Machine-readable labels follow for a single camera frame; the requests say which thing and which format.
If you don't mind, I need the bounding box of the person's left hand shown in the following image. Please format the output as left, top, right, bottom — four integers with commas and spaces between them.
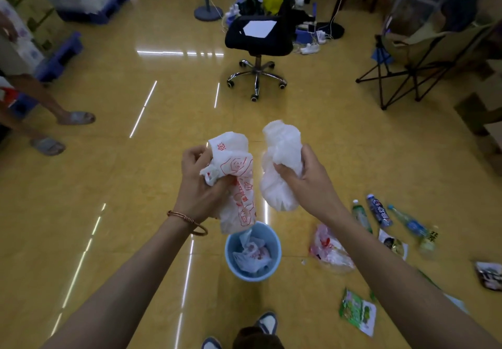
173, 145, 237, 225

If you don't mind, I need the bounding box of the person's right hand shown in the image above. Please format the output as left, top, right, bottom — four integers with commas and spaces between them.
274, 144, 347, 226

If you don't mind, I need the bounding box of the white red-printed plastic bag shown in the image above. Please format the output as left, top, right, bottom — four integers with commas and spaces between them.
199, 131, 258, 236

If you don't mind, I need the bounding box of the plain white plastic bag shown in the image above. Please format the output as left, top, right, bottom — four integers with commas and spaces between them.
259, 119, 305, 212

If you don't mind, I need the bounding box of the person's left forearm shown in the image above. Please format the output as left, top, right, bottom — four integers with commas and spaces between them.
39, 212, 205, 349

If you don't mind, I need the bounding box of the person's right forearm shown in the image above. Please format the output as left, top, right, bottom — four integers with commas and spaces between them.
329, 208, 502, 349

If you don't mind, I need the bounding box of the crumpled white red plastic bag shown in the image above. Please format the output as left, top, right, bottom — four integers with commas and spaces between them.
232, 229, 272, 275

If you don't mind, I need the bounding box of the blue plastic trash bin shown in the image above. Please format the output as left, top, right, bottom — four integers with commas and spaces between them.
225, 221, 282, 283

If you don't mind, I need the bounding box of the green plastic bottle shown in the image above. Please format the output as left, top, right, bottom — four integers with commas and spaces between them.
351, 199, 373, 235

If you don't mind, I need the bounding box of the clear plastic bag red print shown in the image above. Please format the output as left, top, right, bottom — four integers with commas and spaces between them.
309, 223, 356, 275

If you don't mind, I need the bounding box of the dark blue label bottle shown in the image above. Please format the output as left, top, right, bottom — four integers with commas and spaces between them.
366, 194, 394, 229

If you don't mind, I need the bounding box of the white dark snack wrapper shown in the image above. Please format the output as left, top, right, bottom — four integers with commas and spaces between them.
377, 228, 409, 261

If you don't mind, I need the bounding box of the black office swivel chair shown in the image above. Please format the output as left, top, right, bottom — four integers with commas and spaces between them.
224, 0, 304, 103

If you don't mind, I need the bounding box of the clear light blue label bottle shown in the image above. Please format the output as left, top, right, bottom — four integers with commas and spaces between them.
387, 204, 429, 240

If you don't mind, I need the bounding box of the white paper sheet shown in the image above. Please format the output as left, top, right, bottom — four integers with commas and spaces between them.
242, 19, 278, 37

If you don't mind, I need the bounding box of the person's brown trouser leg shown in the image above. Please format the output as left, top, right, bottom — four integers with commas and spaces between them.
231, 325, 286, 349

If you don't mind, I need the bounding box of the green snack packet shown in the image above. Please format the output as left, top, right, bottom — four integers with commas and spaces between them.
339, 287, 377, 338

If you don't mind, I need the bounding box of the yellowish drink bottle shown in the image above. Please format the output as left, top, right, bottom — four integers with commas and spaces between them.
417, 225, 440, 260

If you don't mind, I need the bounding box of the grey slipper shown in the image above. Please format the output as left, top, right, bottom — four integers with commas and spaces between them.
57, 110, 96, 126
30, 137, 66, 157

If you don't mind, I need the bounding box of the black folding camp chair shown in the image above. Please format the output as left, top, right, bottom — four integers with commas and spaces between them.
355, 20, 499, 111

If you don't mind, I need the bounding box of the brown cardboard box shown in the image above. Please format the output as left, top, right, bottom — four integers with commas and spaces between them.
454, 60, 502, 165

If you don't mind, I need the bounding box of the green clear plastic wrapper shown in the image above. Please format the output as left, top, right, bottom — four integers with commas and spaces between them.
416, 268, 470, 316

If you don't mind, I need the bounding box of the blue plastic pallet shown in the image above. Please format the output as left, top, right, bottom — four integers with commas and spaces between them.
8, 31, 84, 119
57, 0, 131, 25

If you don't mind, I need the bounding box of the dark printed snack packet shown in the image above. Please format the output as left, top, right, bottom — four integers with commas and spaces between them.
473, 261, 502, 293

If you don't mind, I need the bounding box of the copper wire bracelet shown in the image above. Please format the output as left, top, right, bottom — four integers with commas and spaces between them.
167, 210, 209, 237

